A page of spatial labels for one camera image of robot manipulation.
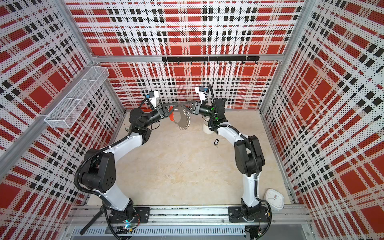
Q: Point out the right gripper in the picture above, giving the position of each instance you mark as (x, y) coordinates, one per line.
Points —
(196, 104)

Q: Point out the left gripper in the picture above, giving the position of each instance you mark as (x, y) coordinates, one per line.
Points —
(162, 110)

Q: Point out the red handled key ring holder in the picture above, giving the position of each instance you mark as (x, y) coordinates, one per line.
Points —
(181, 118)

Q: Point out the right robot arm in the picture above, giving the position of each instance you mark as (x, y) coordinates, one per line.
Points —
(249, 157)

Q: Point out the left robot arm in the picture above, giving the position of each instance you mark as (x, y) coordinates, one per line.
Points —
(97, 175)

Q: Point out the white mug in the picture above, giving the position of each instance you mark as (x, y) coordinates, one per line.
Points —
(206, 128)

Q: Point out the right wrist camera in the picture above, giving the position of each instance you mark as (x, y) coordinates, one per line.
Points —
(201, 91)

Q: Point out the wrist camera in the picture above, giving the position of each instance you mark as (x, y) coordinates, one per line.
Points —
(152, 96)
(201, 91)

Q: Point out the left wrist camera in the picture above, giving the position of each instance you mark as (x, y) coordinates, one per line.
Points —
(152, 96)

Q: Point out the black hook rail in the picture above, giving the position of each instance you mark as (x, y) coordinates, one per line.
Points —
(212, 59)

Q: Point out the white wire basket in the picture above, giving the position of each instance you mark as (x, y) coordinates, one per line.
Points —
(68, 110)

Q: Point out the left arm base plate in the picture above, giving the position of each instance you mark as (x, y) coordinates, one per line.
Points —
(131, 216)

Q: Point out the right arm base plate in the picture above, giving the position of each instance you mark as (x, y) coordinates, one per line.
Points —
(243, 214)

